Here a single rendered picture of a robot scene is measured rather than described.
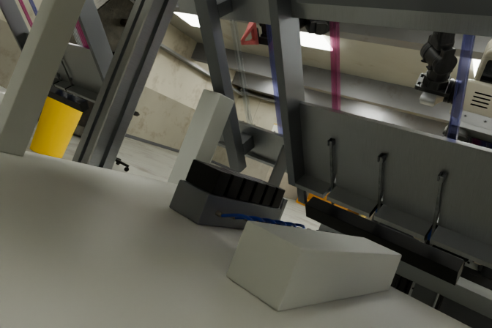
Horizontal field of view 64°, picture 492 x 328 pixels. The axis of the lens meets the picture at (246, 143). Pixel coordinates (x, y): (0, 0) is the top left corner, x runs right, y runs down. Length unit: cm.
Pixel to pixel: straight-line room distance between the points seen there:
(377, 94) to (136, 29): 770
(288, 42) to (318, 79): 790
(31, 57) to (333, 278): 36
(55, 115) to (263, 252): 385
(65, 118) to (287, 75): 343
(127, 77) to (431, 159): 52
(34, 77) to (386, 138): 58
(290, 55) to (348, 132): 19
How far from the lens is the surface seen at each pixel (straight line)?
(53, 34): 47
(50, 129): 411
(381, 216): 85
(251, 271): 30
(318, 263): 31
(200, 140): 95
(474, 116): 151
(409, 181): 81
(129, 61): 57
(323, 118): 83
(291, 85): 81
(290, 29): 78
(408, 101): 801
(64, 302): 21
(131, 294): 23
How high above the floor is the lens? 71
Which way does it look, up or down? 1 degrees up
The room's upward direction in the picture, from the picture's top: 21 degrees clockwise
